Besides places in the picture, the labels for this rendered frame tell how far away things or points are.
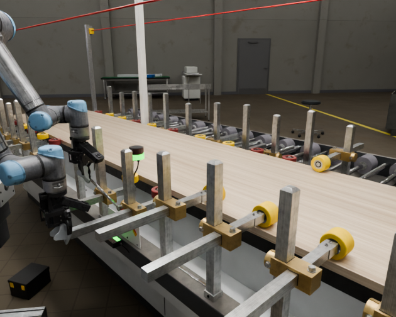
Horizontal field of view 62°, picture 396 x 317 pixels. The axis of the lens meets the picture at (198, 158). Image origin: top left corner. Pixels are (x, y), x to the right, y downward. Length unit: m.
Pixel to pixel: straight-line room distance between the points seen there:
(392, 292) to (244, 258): 0.64
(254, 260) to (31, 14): 13.43
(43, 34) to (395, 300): 13.74
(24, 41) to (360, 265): 13.78
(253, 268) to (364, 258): 0.40
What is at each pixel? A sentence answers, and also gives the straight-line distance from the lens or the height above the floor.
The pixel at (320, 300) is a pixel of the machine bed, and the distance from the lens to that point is 1.17.
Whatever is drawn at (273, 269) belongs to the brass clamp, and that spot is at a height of 0.94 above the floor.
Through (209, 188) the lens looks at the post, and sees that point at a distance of 0.97.
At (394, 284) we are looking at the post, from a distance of 0.77.
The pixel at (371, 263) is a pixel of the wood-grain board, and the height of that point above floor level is 0.90.
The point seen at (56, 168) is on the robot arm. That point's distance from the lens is 1.16.
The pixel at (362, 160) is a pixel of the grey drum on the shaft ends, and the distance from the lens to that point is 2.31.
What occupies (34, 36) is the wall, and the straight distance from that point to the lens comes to 14.10.
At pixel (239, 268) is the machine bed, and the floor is 0.68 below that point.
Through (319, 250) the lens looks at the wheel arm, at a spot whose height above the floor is 0.96.
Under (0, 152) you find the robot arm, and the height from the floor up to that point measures 1.17.
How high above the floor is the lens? 1.45
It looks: 17 degrees down
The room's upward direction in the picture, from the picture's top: straight up
